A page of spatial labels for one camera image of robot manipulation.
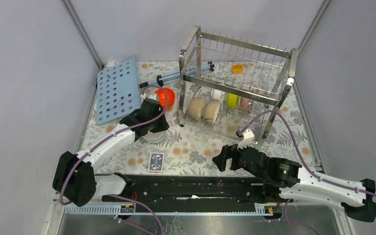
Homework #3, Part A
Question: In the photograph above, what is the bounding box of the small orange yellow cup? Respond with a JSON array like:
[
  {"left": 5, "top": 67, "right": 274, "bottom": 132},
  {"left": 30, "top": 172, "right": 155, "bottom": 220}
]
[{"left": 231, "top": 64, "right": 244, "bottom": 74}]

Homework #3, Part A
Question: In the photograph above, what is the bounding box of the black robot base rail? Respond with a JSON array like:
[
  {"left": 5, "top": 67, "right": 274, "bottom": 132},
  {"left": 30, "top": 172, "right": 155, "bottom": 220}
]
[{"left": 117, "top": 173, "right": 286, "bottom": 213}]

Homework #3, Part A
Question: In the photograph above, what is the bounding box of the beige floral bowl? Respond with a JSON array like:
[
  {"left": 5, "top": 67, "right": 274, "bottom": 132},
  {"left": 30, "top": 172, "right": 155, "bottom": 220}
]
[
  {"left": 188, "top": 96, "right": 206, "bottom": 121},
  {"left": 202, "top": 101, "right": 221, "bottom": 125}
]

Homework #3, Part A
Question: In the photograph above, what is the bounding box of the stainless steel dish rack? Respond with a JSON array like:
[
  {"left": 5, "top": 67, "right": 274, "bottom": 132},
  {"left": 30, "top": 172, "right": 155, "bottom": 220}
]
[{"left": 178, "top": 26, "right": 299, "bottom": 140}]

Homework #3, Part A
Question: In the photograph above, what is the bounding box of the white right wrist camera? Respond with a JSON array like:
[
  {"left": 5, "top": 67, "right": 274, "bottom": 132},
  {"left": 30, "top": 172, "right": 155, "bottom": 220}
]
[{"left": 236, "top": 129, "right": 255, "bottom": 149}]

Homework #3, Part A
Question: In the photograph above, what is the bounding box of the beige floral bowl front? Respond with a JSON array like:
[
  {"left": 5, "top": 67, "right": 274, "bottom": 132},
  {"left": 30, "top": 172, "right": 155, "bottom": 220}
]
[{"left": 188, "top": 96, "right": 206, "bottom": 121}]

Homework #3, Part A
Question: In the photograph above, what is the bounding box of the white ribbed bowl front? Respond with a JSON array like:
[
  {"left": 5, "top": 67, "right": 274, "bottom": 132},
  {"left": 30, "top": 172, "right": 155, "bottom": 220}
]
[{"left": 143, "top": 131, "right": 166, "bottom": 143}]

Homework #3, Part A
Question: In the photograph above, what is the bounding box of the white ceramic bowl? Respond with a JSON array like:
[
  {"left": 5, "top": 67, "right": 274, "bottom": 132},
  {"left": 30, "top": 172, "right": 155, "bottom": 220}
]
[{"left": 211, "top": 89, "right": 225, "bottom": 104}]

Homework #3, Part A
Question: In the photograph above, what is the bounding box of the orange plastic bowl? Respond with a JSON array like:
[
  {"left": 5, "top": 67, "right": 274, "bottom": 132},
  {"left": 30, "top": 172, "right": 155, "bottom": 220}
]
[{"left": 155, "top": 87, "right": 175, "bottom": 108}]

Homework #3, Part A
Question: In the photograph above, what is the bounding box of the blue playing card box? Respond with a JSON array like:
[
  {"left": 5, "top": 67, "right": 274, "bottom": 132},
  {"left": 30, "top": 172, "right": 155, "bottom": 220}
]
[{"left": 148, "top": 153, "right": 165, "bottom": 172}]

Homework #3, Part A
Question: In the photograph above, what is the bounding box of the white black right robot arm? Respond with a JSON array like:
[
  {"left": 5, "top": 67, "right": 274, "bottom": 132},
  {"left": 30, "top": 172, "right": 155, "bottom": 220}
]
[{"left": 212, "top": 144, "right": 376, "bottom": 222}]

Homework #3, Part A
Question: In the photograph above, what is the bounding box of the yellow green bowl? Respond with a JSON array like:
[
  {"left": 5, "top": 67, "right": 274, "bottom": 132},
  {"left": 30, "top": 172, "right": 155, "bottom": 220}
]
[{"left": 226, "top": 93, "right": 240, "bottom": 110}]

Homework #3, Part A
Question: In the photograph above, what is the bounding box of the floral patterned table mat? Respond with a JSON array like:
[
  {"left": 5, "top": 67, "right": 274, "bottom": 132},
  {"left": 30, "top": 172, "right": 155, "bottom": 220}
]
[{"left": 80, "top": 61, "right": 320, "bottom": 176}]

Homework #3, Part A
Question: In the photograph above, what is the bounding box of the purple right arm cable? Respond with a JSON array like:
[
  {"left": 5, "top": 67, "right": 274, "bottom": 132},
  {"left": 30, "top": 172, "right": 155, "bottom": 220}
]
[{"left": 236, "top": 109, "right": 376, "bottom": 206}]

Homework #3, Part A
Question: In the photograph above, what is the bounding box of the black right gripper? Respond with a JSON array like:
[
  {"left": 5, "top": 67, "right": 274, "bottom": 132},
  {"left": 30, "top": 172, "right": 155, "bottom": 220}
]
[{"left": 211, "top": 139, "right": 266, "bottom": 180}]

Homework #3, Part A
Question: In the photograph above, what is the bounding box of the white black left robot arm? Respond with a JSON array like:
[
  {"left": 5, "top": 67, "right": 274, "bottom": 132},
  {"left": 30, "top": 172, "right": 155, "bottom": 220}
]
[{"left": 52, "top": 98, "right": 169, "bottom": 207}]

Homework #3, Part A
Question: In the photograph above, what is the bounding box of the light blue perforated panel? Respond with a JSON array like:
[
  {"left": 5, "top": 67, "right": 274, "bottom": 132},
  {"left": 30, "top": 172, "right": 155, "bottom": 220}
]
[{"left": 95, "top": 57, "right": 141, "bottom": 125}]

